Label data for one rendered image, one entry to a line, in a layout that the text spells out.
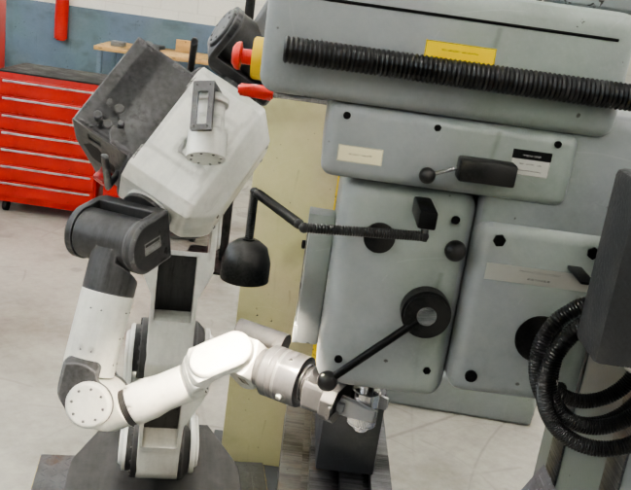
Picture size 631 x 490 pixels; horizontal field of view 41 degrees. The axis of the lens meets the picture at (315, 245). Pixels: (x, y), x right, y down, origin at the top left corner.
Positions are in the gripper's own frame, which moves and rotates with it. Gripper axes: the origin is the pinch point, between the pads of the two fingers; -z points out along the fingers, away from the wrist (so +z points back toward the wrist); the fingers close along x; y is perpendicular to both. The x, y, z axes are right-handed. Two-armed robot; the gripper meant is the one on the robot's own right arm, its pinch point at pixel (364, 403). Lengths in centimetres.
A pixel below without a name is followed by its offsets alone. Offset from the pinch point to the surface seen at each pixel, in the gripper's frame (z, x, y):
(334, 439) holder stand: 13.4, 26.8, 24.5
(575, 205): -24.4, -0.5, -39.8
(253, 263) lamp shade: 14.9, -16.2, -23.9
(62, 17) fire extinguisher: 660, 670, 27
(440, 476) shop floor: 24, 193, 124
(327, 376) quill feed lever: 1.2, -15.4, -10.5
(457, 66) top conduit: -8, -14, -56
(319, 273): 8.8, -6.2, -21.6
